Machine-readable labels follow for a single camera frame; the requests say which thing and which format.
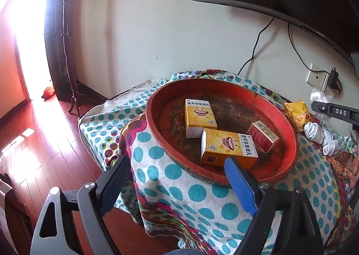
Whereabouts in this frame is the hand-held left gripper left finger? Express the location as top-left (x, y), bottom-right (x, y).
top-left (29, 155), bottom-right (132, 255)

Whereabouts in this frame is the red round tray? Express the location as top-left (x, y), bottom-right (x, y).
top-left (145, 78), bottom-right (298, 186)

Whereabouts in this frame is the red medicine box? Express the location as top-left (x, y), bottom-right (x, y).
top-left (247, 120), bottom-right (279, 154)

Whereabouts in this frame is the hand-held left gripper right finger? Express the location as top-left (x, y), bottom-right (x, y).
top-left (224, 156), bottom-right (326, 255)

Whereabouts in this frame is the black power adapter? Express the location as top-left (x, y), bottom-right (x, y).
top-left (328, 67), bottom-right (343, 95)

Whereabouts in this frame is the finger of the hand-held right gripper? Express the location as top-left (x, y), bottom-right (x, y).
top-left (312, 100), bottom-right (359, 127)

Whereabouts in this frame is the yellow smiley medicine box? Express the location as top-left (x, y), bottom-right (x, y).
top-left (200, 128), bottom-right (258, 170)
top-left (184, 99), bottom-right (218, 139)

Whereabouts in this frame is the person's blue jeans leg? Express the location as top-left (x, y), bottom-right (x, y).
top-left (165, 248), bottom-right (202, 255)

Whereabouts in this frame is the white sock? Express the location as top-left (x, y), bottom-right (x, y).
top-left (321, 129), bottom-right (349, 157)
top-left (305, 121), bottom-right (324, 141)

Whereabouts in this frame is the white plastic bag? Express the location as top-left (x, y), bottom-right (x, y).
top-left (310, 88), bottom-right (335, 104)

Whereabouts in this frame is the yellow snack packet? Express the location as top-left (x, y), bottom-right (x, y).
top-left (283, 99), bottom-right (316, 132)

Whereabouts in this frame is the brown snack packet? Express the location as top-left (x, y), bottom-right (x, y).
top-left (327, 151), bottom-right (354, 180)

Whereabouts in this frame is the polka dot tablecloth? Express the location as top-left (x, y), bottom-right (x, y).
top-left (77, 69), bottom-right (359, 255)

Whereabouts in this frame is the black cable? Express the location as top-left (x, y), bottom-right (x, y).
top-left (287, 22), bottom-right (331, 76)
top-left (238, 16), bottom-right (277, 76)

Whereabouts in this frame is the dark metal coat rack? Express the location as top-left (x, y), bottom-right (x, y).
top-left (55, 0), bottom-right (85, 116)

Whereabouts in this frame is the white wall socket plate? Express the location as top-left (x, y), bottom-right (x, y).
top-left (306, 63), bottom-right (330, 87)

